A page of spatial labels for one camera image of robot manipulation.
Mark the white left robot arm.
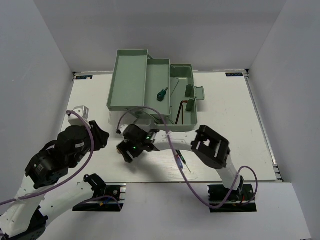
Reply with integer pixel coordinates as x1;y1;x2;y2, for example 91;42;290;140
0;120;110;240

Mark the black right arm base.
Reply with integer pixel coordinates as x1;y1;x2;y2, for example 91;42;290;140
207;184;257;213

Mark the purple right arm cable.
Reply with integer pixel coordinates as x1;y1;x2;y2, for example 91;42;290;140
116;106;259;209

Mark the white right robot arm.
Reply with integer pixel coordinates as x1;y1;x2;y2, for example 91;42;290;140
116;124;244;201

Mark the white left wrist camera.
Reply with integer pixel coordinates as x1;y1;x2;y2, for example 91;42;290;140
66;105;89;126

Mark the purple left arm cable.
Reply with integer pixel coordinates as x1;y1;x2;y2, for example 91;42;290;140
0;109;125;210

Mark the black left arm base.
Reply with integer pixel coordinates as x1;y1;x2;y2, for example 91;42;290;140
72;173;127;213

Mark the blue red screwdriver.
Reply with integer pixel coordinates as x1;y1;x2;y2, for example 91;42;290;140
175;154;184;170

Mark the green plastic toolbox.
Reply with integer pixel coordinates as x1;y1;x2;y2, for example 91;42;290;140
106;49;205;132

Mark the black green precision screwdriver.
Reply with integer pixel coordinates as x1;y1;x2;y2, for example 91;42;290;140
176;149;191;173

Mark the large brown hex key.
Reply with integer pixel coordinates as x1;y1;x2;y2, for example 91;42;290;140
175;100;188;125

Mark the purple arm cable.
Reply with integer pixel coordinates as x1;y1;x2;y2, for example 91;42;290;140
0;109;125;210
116;106;259;209

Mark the green stubby screwdriver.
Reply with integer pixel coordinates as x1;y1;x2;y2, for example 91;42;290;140
156;87;168;102

